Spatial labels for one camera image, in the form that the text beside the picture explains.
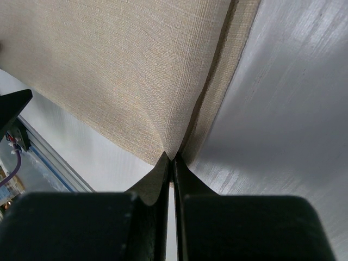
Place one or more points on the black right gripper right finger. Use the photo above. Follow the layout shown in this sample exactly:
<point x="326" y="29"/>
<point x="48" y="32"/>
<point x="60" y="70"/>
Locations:
<point x="215" y="227"/>

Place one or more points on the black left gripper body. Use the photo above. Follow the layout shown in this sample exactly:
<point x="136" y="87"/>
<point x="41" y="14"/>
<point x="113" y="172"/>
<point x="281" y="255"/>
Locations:
<point x="11" y="106"/>

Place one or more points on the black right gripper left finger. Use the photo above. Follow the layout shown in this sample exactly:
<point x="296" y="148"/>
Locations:
<point x="130" y="225"/>

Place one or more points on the beige cloth napkin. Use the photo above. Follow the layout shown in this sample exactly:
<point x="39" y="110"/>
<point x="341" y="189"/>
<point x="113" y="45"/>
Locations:
<point x="149" y="76"/>

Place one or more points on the aluminium front rail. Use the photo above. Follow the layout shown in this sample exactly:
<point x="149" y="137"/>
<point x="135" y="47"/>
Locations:
<point x="50" y="158"/>

